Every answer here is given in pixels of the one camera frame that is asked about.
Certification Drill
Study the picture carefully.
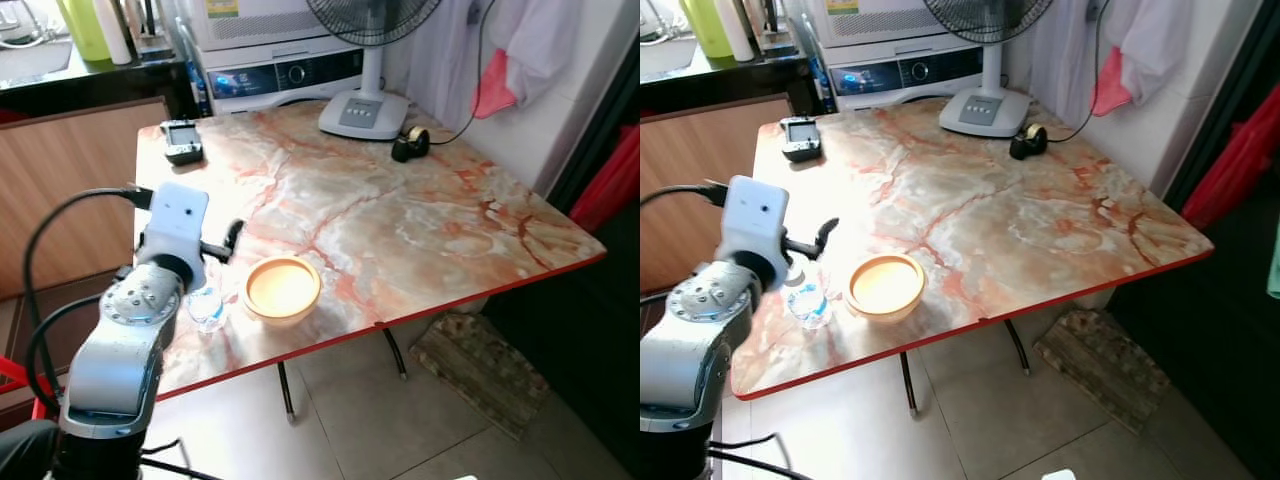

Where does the green plastic bottle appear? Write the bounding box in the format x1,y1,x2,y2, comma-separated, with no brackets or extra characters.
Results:
680,0,736,59
55,0,113,63

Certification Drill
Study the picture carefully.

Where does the black fan power cord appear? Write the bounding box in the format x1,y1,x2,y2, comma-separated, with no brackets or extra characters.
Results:
428,0,503,147
1045,0,1116,143

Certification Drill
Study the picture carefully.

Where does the small clear water bottle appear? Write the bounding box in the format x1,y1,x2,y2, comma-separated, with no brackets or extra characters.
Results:
785,265,832,332
185,285,230,334

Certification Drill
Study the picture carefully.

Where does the wooden cabinet panel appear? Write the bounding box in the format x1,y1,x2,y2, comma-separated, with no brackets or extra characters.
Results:
0,97,172,301
640,95,792,297

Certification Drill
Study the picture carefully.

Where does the steel kitchen sink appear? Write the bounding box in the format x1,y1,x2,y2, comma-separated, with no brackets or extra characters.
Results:
0,38,77,86
640,35,700,77

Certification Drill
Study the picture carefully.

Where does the red fabric bag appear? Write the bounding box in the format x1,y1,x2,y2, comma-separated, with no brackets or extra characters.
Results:
1180,115,1280,232
568,125,641,234

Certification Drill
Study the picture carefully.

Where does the white washing machine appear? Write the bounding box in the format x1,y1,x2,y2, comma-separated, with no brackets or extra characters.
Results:
185,0,367,116
805,0,987,112

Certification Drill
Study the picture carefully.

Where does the white pedestal fan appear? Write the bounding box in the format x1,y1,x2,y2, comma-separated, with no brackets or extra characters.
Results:
305,0,444,141
922,0,1057,139

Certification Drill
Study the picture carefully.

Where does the white plastic bottle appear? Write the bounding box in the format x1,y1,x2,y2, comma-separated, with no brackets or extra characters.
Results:
715,0,757,64
93,0,135,67

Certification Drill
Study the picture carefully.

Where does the orange plastic bowl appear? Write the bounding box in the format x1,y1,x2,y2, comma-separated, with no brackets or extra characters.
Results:
240,255,323,328
845,253,927,324

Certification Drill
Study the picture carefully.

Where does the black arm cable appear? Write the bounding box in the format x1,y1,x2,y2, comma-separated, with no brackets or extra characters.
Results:
22,184,157,401
640,180,732,207

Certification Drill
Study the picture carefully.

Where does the black kitchen counter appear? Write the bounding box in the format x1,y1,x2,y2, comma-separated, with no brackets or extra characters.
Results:
640,50,817,116
0,55,199,121

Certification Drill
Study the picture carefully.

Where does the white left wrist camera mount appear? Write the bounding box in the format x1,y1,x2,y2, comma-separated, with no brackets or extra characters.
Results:
720,175,792,287
140,182,211,291

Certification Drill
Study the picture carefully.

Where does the pink hanging cloth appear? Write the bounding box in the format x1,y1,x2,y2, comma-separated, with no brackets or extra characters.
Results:
471,48,520,120
1090,45,1137,117

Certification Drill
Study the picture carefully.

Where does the grey handheld controller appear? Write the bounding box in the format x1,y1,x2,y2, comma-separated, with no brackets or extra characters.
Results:
161,119,205,167
780,117,824,164

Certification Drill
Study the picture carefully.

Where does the brown patterned doormat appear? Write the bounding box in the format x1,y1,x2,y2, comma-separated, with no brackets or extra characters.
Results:
1033,308,1172,434
409,310,550,442

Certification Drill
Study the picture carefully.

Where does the black tape dispenser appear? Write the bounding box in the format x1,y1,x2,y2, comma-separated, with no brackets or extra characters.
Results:
390,127,432,164
1008,125,1050,161

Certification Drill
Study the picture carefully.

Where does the marble-pattern table red edge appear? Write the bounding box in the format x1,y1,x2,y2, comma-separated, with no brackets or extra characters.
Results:
135,100,608,421
730,97,1215,416

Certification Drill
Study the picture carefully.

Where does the person's black trouser leg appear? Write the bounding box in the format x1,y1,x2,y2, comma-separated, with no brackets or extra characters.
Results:
0,420,61,480

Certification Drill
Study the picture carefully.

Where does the white hanging cloth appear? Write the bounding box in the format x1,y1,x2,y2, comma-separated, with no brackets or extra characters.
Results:
480,0,613,111
1095,0,1197,101

